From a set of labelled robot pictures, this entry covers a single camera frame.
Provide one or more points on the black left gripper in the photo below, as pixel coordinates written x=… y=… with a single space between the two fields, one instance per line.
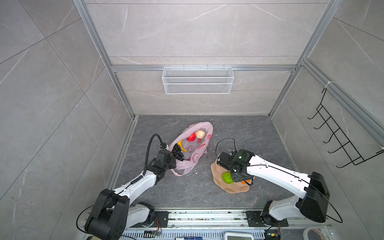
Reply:
x=172 y=158

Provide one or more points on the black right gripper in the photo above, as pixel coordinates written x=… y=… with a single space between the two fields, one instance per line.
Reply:
x=235 y=179

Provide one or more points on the green fake fruit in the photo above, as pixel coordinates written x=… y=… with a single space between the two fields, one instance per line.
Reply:
x=227 y=178

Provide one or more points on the pink scalloped plate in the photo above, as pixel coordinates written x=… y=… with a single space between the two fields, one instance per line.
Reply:
x=233 y=188

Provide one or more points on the pink plastic bag fruit print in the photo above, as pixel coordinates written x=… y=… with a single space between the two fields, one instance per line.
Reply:
x=194 y=149

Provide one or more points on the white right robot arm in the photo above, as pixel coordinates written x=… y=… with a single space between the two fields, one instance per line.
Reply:
x=310 y=193

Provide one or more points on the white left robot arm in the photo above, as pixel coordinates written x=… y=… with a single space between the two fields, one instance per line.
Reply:
x=113 y=211

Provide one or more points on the dark fake grapes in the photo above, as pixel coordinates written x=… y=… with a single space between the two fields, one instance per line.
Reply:
x=178 y=152

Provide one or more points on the yellow fake banana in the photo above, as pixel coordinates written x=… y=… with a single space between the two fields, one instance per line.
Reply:
x=180 y=144

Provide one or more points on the red fake apple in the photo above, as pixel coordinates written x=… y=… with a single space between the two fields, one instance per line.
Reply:
x=192 y=137

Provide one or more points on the white device at bottom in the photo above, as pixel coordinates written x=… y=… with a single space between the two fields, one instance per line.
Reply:
x=237 y=236

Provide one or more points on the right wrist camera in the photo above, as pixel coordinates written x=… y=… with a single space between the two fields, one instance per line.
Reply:
x=225 y=161

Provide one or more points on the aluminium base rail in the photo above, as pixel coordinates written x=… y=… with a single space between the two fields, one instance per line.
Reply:
x=180 y=218

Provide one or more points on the white wire mesh basket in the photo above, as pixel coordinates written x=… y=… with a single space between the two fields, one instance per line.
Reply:
x=197 y=80

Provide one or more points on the black wire hook rack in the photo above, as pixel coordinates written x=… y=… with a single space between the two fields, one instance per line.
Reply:
x=345 y=145

